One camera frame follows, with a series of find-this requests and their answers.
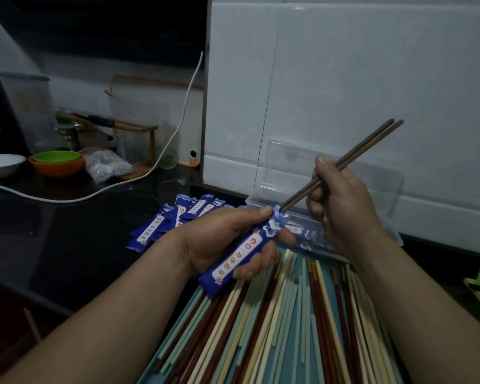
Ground person's right hand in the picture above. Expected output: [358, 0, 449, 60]
[306, 156, 385, 257]

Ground person's left hand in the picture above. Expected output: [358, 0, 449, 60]
[175, 206, 296, 282]

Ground brown chopstick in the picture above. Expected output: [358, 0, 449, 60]
[281, 119, 405, 213]
[279, 118, 396, 211]

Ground blue paper chopstick sleeve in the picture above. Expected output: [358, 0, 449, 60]
[197, 205, 289, 299]

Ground person's right forearm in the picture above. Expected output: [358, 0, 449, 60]
[347, 231, 480, 384]

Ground person's left forearm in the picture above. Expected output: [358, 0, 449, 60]
[0, 232, 194, 384]

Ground clear plastic storage box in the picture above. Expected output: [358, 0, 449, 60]
[246, 139, 405, 261]

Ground sleeved chopsticks bundle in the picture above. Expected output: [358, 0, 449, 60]
[283, 220, 338, 253]

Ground pile of blue sleeves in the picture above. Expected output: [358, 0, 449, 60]
[126, 194, 235, 253]

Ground spread of coloured chopsticks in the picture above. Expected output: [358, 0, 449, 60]
[152, 249, 401, 384]

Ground white cutting board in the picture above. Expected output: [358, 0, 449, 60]
[110, 75, 204, 167]

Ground wooden rack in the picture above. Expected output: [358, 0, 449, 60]
[56, 112, 159, 181]

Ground crumpled clear plastic bag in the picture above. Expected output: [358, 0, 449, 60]
[81, 147, 134, 184]

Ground orange bowl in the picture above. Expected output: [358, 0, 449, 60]
[28, 155, 85, 179]

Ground green labelled jar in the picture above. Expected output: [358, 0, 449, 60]
[56, 122, 79, 151]

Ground green bowl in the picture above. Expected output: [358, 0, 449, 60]
[31, 150, 82, 164]

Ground clear container with blue lid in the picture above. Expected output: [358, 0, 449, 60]
[0, 73, 60, 155]

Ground white bowl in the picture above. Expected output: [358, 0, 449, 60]
[0, 154, 27, 180]

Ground white power cable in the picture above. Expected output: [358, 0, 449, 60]
[0, 51, 205, 204]

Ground black handled knife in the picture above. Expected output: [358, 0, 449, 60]
[74, 113, 116, 128]

